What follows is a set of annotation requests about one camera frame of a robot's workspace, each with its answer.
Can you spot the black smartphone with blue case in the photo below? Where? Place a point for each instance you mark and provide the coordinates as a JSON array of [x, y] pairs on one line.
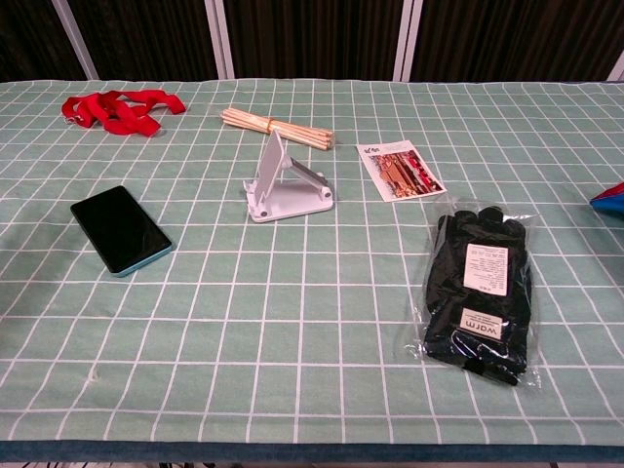
[[119, 229]]

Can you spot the white folding phone stand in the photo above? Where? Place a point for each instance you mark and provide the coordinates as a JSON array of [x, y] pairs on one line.
[[287, 197]]

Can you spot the green checked tablecloth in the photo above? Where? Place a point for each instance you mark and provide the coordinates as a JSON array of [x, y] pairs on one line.
[[312, 302]]

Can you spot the printed photo postcard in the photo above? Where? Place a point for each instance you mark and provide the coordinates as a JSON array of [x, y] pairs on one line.
[[402, 170]]

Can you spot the bundle of wooden chopsticks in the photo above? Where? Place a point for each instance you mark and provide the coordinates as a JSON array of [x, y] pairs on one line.
[[273, 128]]

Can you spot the black gloves in clear bag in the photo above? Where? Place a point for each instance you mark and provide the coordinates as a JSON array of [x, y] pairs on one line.
[[480, 297]]

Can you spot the dark pleated curtain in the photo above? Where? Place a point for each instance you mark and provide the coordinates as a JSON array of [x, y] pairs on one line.
[[317, 34]]

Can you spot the red and blue object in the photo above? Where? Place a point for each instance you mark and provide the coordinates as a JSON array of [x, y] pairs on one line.
[[612, 200]]

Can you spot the white frame post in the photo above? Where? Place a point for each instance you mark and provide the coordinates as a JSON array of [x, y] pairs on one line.
[[617, 72], [407, 39], [75, 41], [220, 39]]

